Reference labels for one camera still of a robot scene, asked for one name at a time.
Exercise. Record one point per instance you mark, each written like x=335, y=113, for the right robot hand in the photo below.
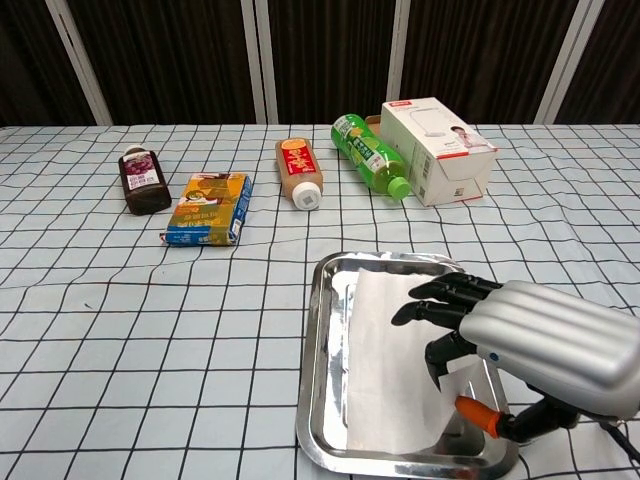
x=550, y=340

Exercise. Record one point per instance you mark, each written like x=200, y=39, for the white cloth towel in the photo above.
x=390, y=360

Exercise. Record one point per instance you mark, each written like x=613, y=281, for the silver metal tray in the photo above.
x=320, y=350

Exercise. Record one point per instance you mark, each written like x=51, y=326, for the white cardboard product box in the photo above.
x=440, y=150

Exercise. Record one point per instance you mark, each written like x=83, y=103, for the green plastic drink bottle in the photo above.
x=367, y=152

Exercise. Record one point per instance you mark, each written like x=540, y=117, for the brown drink bottle red label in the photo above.
x=297, y=165

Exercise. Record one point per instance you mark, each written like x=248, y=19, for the yellow blue snack carton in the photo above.
x=210, y=210

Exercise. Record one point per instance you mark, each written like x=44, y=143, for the checkered white tablecloth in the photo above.
x=150, y=325

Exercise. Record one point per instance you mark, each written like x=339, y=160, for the dark purple juice bottle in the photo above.
x=142, y=180

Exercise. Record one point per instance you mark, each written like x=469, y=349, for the dark folding partition screen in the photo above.
x=175, y=55

